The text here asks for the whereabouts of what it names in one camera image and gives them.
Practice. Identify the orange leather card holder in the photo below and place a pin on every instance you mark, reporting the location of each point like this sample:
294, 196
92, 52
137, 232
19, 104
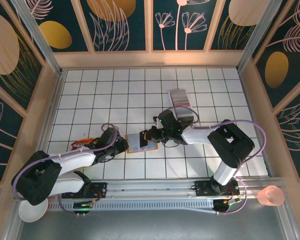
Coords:
132, 143

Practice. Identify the black credit card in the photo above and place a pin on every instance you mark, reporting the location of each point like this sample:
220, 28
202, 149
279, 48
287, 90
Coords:
143, 142
186, 121

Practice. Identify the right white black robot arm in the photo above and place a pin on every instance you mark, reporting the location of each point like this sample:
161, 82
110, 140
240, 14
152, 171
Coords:
195, 136

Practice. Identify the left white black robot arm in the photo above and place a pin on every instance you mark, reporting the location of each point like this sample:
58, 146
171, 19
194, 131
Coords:
72, 160

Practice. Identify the clear plastic card tray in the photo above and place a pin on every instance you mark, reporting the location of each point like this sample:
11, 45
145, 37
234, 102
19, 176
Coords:
180, 100

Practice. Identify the row of assorted credit cards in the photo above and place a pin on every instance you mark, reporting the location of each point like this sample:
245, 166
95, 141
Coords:
180, 100

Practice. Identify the colourful snack bag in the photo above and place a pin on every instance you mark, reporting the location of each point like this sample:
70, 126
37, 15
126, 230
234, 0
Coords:
77, 144

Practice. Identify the black controller board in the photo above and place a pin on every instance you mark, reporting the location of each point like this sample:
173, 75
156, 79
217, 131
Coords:
225, 205
82, 207

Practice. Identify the white bowl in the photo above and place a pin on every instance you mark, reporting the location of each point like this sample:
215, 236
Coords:
32, 215

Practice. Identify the pink plastic cup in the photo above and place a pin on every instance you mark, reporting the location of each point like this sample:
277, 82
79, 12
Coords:
270, 196

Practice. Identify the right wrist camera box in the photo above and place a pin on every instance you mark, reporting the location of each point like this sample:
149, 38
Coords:
156, 120

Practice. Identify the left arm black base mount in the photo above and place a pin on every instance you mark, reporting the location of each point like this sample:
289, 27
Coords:
97, 190

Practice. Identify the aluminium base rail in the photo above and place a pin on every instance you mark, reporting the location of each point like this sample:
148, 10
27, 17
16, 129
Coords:
150, 190

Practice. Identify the aluminium side rail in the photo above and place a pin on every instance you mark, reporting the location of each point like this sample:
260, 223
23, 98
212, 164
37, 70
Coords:
250, 100
49, 125

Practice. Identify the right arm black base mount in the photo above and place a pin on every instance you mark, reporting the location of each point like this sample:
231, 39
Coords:
202, 188

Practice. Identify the aluminium frame post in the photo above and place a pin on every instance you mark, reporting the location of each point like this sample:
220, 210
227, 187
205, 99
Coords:
258, 37
40, 40

